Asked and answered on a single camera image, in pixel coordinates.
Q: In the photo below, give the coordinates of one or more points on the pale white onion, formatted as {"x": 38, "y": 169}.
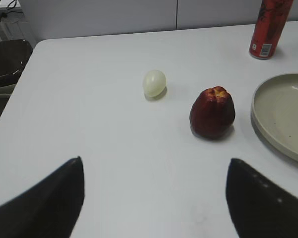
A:
{"x": 154, "y": 83}

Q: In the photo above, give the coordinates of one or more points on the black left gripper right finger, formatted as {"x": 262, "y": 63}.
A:
{"x": 258, "y": 207}

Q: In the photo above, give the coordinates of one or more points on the red drink can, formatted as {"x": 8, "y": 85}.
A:
{"x": 268, "y": 28}

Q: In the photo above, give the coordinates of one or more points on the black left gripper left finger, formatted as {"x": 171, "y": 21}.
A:
{"x": 49, "y": 209}

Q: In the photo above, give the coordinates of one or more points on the beige round plate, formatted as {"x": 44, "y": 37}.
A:
{"x": 274, "y": 111}

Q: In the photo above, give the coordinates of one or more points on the dark red apple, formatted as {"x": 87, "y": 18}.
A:
{"x": 213, "y": 113}

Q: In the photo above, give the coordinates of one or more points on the dark chair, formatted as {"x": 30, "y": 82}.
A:
{"x": 14, "y": 55}

